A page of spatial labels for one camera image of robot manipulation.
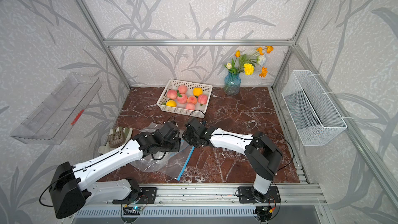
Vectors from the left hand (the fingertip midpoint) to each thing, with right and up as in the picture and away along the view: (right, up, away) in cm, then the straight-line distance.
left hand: (180, 145), depth 79 cm
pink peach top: (-5, +32, +33) cm, 46 cm away
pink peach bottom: (+2, +20, +22) cm, 30 cm away
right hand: (-1, +4, +4) cm, 6 cm away
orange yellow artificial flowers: (+38, +46, +14) cm, 61 cm away
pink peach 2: (-4, +24, +27) cm, 36 cm away
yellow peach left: (-11, +21, +25) cm, 35 cm away
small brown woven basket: (-40, 0, +11) cm, 42 cm away
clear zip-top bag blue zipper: (-5, -12, +3) cm, 14 cm away
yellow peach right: (+6, +30, +32) cm, 44 cm away
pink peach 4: (+3, +24, +28) cm, 37 cm away
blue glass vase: (+31, +35, +30) cm, 56 cm away
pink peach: (-12, +28, +29) cm, 42 cm away
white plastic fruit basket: (+8, +16, +20) cm, 27 cm away
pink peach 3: (+10, +24, +26) cm, 37 cm away
